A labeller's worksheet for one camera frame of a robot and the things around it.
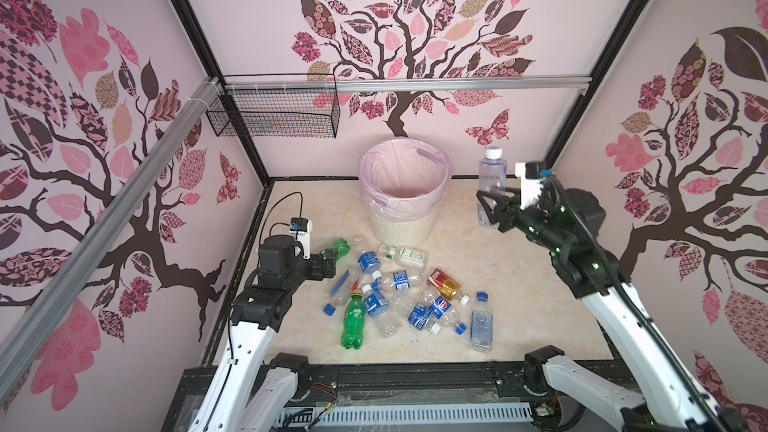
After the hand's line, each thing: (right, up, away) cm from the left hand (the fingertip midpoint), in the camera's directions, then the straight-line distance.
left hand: (321, 255), depth 75 cm
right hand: (+39, +18, -11) cm, 44 cm away
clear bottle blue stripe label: (+4, -11, +17) cm, 21 cm away
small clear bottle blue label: (+21, -10, +11) cm, 26 cm away
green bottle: (+2, -2, +20) cm, 21 cm away
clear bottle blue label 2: (+11, -4, +15) cm, 19 cm away
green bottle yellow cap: (+8, -20, +4) cm, 22 cm away
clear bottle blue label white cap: (+26, -18, +5) cm, 31 cm away
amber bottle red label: (+35, -11, +11) cm, 38 cm away
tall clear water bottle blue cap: (+43, -20, +4) cm, 47 cm away
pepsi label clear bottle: (+33, -17, +6) cm, 37 cm away
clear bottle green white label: (+24, -4, +17) cm, 30 cm away
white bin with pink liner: (+23, +21, +29) cm, 42 cm away
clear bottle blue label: (+14, -16, +7) cm, 23 cm away
